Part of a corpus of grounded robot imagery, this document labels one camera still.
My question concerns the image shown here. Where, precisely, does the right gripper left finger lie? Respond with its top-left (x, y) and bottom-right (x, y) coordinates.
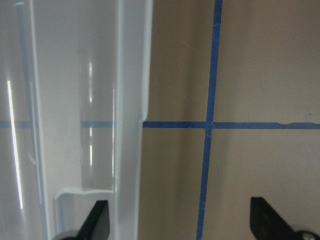
top-left (77, 200), bottom-right (111, 240)

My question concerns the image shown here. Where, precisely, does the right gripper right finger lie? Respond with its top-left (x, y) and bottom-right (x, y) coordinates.
top-left (250, 197), bottom-right (307, 240)

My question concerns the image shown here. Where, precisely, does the clear plastic box lid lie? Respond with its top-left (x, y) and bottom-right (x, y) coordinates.
top-left (0, 0), bottom-right (153, 240)

